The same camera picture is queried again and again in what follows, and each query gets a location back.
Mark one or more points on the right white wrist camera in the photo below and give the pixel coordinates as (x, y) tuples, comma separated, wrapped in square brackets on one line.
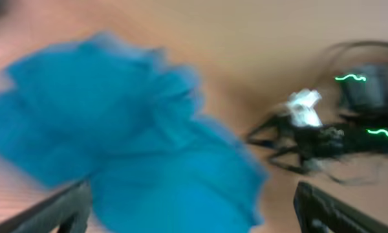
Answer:
[(301, 108)]

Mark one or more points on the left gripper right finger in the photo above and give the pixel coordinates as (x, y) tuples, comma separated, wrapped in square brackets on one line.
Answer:
[(319, 212)]

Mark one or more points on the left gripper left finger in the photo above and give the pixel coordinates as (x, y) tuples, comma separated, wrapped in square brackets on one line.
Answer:
[(66, 212)]

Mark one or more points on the blue t-shirt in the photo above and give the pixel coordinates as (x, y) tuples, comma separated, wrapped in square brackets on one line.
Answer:
[(132, 124)]

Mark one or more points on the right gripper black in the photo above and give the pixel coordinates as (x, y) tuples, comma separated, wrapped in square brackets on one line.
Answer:
[(312, 144)]

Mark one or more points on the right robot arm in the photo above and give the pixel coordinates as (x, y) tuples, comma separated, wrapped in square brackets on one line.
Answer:
[(363, 99)]

